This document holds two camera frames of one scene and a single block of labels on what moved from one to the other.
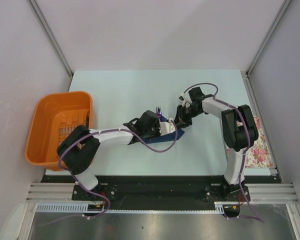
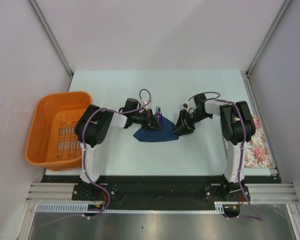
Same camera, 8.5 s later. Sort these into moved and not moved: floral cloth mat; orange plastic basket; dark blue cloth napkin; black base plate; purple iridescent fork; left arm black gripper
Moved: left arm black gripper; dark blue cloth napkin
Not moved: purple iridescent fork; black base plate; floral cloth mat; orange plastic basket
